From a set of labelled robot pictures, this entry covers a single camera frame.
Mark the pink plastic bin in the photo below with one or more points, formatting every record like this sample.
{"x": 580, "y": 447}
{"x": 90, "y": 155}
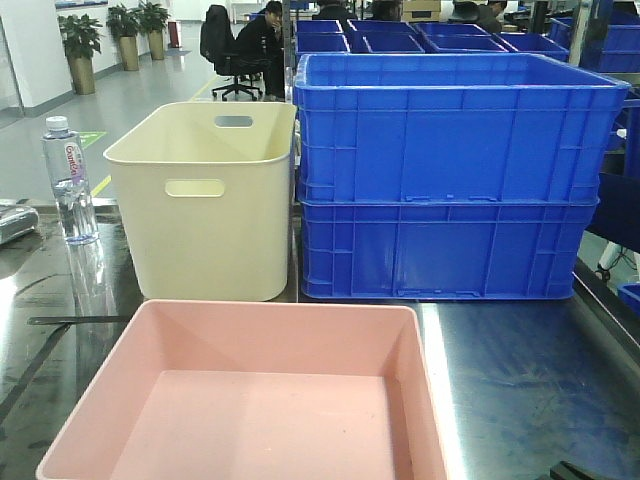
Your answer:
{"x": 241, "y": 390}

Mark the lower blue stacking crate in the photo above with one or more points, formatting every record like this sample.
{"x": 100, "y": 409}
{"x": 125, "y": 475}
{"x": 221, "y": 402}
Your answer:
{"x": 473, "y": 250}

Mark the blue stacking crate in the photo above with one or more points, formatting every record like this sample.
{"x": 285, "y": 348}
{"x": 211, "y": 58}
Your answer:
{"x": 473, "y": 250}
{"x": 389, "y": 128}

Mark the upper blue stacking crate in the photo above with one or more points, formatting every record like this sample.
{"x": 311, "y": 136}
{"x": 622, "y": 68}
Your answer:
{"x": 389, "y": 128}

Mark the cream plastic basket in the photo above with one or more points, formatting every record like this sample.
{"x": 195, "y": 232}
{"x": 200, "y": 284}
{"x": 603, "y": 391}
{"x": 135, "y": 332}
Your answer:
{"x": 204, "y": 194}

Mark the seated person in black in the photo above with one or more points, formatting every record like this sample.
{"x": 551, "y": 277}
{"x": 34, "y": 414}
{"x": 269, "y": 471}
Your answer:
{"x": 262, "y": 39}

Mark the black office chair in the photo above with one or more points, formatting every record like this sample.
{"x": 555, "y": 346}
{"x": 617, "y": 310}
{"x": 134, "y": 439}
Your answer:
{"x": 217, "y": 45}

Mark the clear water bottle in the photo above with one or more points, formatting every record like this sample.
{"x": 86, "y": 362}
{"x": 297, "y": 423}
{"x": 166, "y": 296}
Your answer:
{"x": 64, "y": 158}

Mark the white power strip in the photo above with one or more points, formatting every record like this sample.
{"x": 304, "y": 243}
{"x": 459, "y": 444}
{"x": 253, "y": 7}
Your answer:
{"x": 17, "y": 220}

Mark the potted plant in gold pot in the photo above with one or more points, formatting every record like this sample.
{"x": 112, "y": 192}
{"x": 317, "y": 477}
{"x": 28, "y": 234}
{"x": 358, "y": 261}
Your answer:
{"x": 81, "y": 40}

